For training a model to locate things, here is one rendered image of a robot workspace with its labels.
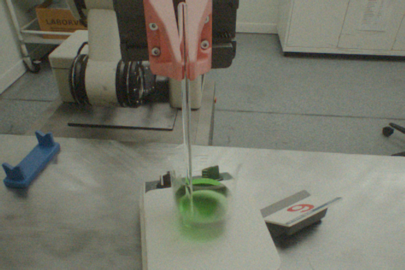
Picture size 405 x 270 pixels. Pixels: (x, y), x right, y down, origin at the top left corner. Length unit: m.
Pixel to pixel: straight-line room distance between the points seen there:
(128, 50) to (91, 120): 1.08
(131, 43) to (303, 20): 2.51
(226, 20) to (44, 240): 0.34
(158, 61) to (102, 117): 1.11
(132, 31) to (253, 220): 0.21
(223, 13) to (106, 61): 0.86
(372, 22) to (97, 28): 2.20
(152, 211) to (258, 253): 0.12
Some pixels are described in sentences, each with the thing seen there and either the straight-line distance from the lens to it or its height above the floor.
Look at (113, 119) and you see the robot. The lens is 1.36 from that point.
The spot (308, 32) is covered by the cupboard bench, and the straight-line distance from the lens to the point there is 2.83.
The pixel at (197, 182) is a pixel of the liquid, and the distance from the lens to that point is 0.34.
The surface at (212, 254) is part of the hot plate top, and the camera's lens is 0.33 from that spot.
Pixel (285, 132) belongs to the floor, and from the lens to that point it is 1.96.
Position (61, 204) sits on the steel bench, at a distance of 0.52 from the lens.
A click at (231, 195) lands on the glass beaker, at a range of 0.30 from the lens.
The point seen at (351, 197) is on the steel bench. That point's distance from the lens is 0.54.
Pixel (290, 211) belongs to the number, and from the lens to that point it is 0.47.
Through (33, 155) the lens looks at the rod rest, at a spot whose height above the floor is 0.76.
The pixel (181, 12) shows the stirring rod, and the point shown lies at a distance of 0.22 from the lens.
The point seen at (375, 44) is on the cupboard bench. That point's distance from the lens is 3.01.
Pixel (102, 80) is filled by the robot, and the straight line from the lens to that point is 1.12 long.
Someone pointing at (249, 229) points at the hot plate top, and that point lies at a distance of 0.35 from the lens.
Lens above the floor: 1.11
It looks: 37 degrees down
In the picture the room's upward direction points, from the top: 1 degrees clockwise
